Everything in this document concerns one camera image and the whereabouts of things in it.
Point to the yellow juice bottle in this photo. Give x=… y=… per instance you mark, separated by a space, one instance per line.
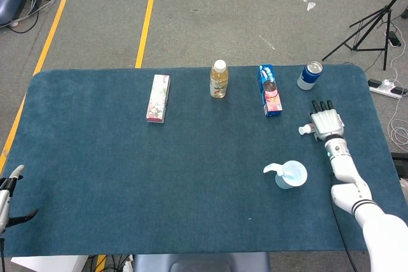
x=219 y=82

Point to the light blue toothbrush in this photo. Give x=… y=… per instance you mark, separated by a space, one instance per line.
x=288 y=176

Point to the blue table mat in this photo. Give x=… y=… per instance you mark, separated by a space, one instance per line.
x=127 y=173

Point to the black tripod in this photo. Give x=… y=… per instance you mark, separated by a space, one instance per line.
x=386 y=46

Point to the white power strip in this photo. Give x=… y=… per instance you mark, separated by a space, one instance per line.
x=382 y=90

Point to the blue cookie box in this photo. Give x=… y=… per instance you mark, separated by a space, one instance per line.
x=271 y=93

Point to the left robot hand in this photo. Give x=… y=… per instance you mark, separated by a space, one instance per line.
x=4 y=200

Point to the black power adapter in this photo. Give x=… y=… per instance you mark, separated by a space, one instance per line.
x=394 y=39

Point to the blue soda can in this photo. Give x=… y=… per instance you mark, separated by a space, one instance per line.
x=308 y=77

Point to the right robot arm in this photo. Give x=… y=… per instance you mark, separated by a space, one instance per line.
x=344 y=170

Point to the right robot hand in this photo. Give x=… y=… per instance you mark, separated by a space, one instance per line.
x=326 y=122

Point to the floral pink white box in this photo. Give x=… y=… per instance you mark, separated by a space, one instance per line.
x=158 y=98

